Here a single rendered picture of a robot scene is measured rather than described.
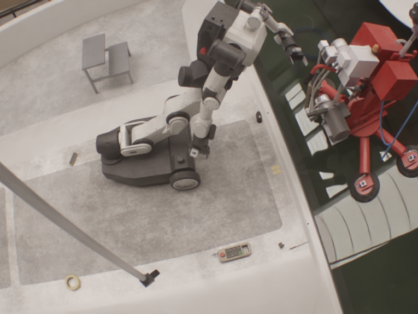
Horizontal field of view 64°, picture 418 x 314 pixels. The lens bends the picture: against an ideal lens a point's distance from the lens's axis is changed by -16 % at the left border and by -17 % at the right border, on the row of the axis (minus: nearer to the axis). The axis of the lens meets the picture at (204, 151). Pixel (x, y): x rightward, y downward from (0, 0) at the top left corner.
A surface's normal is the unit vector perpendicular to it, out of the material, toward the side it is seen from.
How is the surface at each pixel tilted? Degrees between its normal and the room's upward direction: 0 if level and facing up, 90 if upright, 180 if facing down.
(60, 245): 0
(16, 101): 0
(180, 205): 0
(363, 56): 17
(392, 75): 73
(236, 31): 23
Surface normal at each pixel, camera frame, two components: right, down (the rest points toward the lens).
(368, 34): -0.94, 0.09
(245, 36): 0.30, -0.49
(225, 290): -0.06, -0.31
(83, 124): -0.15, -0.65
